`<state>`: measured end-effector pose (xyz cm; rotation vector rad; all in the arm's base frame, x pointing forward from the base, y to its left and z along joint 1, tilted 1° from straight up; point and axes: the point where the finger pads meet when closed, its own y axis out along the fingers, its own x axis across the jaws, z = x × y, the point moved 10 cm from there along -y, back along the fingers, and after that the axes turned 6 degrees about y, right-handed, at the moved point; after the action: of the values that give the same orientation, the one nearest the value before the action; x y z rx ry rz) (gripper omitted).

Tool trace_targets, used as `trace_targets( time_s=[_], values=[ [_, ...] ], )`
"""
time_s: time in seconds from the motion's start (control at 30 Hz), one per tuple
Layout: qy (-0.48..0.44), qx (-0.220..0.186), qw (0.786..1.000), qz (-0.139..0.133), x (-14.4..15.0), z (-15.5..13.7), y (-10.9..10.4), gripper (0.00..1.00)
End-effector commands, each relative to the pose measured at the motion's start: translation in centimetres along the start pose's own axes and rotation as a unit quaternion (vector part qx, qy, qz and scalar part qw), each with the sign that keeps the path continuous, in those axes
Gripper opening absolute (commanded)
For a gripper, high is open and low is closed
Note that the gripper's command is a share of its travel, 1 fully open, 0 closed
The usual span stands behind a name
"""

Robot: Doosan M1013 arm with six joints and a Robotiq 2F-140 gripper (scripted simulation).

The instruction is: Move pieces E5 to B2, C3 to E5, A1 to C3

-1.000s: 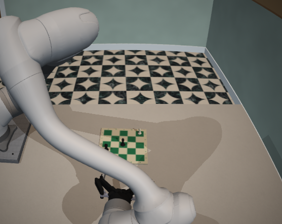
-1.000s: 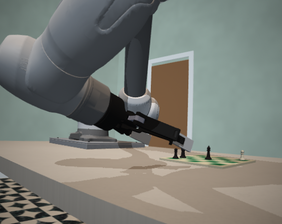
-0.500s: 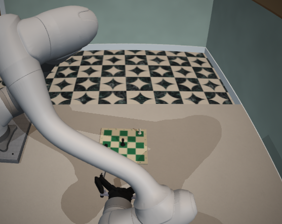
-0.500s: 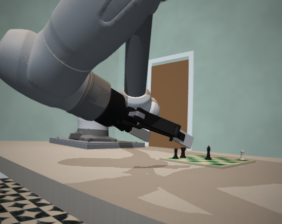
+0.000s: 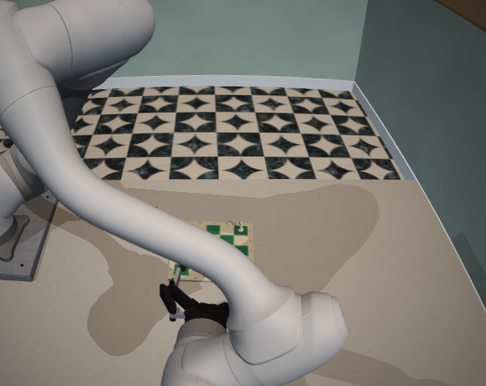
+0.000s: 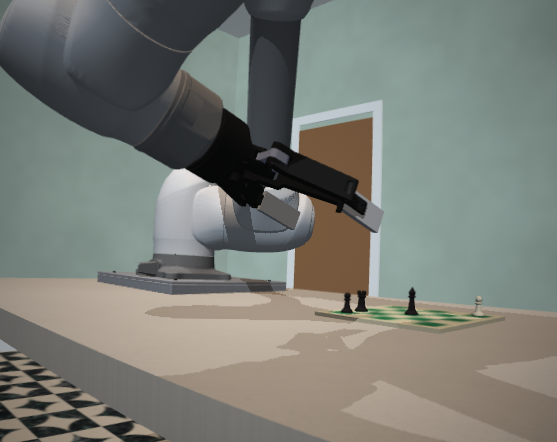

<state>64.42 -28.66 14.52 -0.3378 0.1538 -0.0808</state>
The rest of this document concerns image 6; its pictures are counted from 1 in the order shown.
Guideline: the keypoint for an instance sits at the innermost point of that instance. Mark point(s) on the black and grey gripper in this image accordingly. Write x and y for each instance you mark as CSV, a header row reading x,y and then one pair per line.
x,y
255,167

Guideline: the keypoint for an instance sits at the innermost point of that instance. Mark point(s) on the green and cream chessboard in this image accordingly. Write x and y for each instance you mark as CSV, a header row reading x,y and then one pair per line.
x,y
427,320

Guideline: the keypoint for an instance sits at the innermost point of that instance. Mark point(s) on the white pawn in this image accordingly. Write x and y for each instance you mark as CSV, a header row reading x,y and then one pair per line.
x,y
478,312

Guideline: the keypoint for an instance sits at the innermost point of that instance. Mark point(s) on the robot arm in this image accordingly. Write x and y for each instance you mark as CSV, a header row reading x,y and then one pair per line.
x,y
112,67

